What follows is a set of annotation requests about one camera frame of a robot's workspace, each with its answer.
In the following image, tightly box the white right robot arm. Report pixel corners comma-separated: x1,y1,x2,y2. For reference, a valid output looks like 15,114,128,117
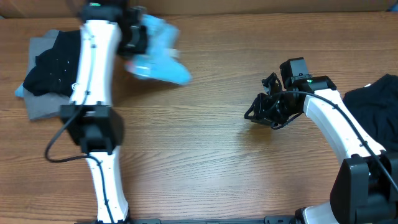
244,73,397,223

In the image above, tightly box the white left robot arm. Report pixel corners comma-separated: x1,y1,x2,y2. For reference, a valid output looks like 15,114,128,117
60,1,147,223

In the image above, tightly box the light blue folded garment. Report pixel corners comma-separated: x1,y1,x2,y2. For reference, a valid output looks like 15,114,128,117
14,85,24,98

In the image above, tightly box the grey folded garment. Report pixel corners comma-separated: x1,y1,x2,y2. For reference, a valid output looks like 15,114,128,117
23,29,69,120

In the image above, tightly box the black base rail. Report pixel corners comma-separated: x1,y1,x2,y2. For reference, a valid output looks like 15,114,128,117
74,215,299,224

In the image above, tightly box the black cloth pile right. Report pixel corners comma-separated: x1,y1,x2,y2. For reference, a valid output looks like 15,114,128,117
343,74,397,151

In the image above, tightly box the black folded garment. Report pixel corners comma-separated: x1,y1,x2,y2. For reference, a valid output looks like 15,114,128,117
23,30,80,96

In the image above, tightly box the light blue printed t-shirt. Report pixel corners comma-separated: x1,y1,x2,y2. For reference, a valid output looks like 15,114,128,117
124,14,192,85

